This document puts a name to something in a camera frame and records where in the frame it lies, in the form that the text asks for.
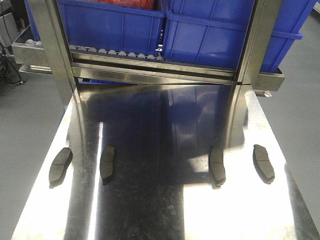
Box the dark brake pad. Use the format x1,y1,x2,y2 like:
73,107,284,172
208,146,226,186
252,144,275,185
48,147,73,189
99,145,116,185

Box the right blue plastic bin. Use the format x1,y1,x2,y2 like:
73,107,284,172
163,0,316,73

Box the blue plastic bin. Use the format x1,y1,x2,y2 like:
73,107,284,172
24,0,168,57
163,0,316,73

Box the left blue plastic bin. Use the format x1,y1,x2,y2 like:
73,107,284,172
24,0,168,57

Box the stainless steel roller rack frame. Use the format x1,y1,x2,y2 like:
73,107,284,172
12,0,285,105

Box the black floor cables with plug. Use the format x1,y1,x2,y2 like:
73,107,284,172
0,42,28,86

